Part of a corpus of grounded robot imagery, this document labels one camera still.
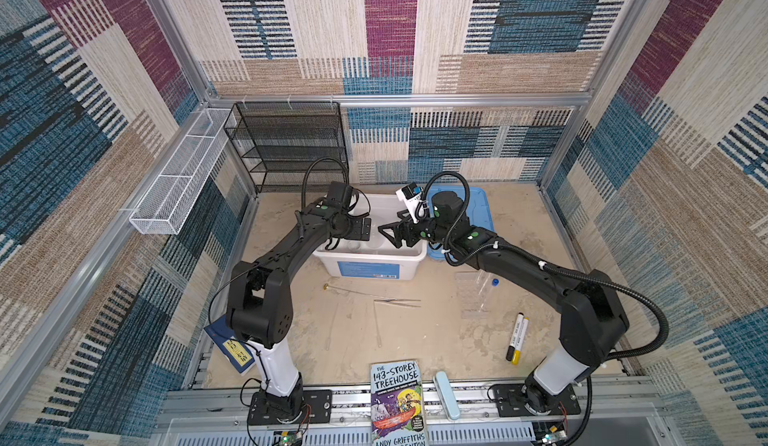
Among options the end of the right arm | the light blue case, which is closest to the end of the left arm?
the end of the right arm

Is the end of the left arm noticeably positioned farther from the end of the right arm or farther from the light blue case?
the light blue case

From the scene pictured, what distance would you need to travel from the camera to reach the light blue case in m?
0.71
